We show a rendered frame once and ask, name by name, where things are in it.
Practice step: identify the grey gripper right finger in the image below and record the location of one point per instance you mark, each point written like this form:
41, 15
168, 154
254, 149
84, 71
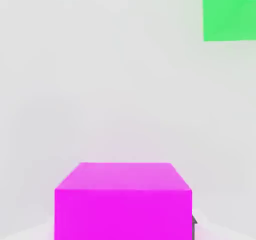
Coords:
194, 227

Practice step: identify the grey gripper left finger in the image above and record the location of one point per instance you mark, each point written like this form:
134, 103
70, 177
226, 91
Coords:
40, 232

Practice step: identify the small magenta cube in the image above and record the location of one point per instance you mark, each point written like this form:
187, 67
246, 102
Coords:
123, 210

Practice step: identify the small green cube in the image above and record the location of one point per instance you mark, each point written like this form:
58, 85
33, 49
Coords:
226, 12

